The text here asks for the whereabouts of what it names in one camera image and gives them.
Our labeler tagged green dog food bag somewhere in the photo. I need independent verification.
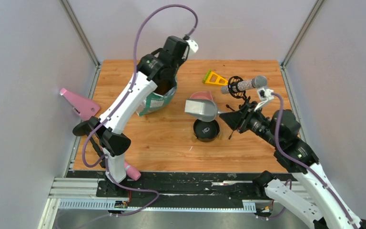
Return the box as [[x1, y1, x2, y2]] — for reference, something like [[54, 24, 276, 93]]
[[136, 77, 177, 116]]

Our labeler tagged yellow green triangular toy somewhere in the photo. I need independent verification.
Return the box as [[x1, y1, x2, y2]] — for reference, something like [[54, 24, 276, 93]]
[[202, 70, 228, 86]]

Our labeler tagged glitter silver microphone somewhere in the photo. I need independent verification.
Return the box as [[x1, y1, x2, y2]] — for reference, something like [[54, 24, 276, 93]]
[[221, 75, 267, 94]]

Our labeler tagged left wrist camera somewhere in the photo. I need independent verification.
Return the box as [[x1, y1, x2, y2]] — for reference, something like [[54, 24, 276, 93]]
[[184, 39, 199, 60]]

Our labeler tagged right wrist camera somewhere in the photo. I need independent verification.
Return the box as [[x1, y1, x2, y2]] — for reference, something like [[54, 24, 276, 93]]
[[254, 87, 274, 111]]

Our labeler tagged black pet bowl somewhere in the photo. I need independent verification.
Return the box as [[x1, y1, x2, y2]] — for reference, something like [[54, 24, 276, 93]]
[[193, 119, 220, 142]]

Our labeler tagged pink pet bowl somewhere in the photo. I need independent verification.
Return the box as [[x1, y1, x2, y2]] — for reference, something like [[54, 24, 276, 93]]
[[190, 91, 214, 101]]

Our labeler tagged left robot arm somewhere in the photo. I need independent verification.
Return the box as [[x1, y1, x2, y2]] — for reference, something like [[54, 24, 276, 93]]
[[73, 36, 199, 197]]

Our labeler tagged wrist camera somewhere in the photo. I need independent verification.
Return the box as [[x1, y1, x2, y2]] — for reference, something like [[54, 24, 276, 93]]
[[184, 39, 199, 60], [254, 87, 274, 111]]

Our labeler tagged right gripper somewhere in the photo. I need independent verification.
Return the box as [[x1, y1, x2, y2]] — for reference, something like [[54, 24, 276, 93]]
[[219, 101, 281, 148]]

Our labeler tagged black mounting rail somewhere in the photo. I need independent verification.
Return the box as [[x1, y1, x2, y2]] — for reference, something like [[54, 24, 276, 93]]
[[85, 170, 316, 211]]

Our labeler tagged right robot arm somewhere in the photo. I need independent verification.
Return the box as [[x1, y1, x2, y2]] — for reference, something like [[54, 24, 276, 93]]
[[220, 102, 366, 229]]

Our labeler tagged silver metal scoop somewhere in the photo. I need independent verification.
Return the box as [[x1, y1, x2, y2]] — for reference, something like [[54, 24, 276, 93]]
[[184, 99, 225, 122]]

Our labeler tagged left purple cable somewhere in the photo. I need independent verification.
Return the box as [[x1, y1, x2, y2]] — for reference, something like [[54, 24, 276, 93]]
[[81, 3, 199, 169]]

